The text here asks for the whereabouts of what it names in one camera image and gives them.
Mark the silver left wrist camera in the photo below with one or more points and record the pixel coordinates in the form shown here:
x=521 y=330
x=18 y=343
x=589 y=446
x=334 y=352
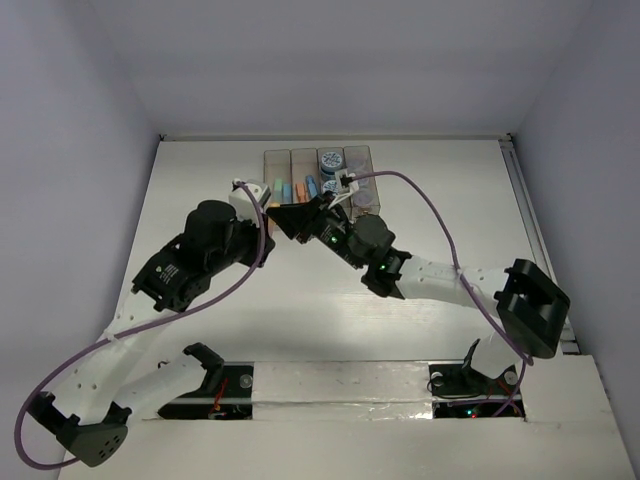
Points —
x=249 y=195

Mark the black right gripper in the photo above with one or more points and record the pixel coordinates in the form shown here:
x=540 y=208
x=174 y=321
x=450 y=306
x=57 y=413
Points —
x=298 y=222

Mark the pink orange highlighter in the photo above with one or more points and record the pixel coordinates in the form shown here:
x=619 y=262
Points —
x=271 y=223

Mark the blue highlighter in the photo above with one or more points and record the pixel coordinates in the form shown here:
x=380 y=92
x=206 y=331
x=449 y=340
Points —
x=312 y=187

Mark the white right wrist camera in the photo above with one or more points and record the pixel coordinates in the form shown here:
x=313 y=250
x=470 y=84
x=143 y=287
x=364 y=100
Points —
x=349 y=186

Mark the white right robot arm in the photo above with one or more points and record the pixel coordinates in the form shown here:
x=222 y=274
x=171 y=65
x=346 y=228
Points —
x=526 y=309

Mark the light blue marker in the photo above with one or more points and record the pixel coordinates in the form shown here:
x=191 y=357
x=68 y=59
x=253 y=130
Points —
x=287 y=193

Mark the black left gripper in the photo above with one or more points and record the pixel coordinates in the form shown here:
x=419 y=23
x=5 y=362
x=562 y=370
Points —
x=262 y=240

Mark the blue label putty jar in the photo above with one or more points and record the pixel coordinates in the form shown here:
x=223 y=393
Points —
x=331 y=188

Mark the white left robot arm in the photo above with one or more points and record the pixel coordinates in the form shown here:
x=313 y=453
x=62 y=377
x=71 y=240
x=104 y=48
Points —
x=91 y=412

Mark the clear paper clip jar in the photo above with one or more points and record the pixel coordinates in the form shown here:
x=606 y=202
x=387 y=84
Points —
x=363 y=199

